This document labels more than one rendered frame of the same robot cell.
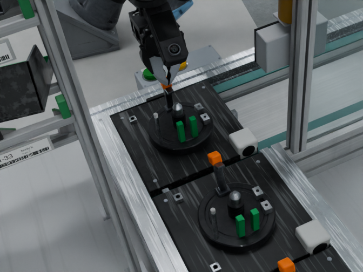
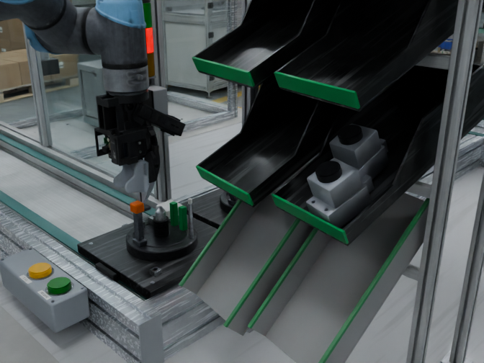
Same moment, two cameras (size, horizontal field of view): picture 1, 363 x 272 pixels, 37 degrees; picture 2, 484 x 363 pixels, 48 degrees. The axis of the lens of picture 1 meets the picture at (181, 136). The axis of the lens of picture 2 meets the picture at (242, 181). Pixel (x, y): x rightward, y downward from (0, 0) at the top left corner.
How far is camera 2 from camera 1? 1.48 m
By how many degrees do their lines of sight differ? 92
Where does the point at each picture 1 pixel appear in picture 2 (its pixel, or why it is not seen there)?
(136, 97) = (104, 289)
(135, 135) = (178, 266)
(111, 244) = not seen: hidden behind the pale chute
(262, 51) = (163, 101)
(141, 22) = (135, 130)
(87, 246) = not seen: hidden behind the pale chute
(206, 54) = (19, 258)
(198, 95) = (105, 243)
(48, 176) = not seen: outside the picture
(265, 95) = (78, 237)
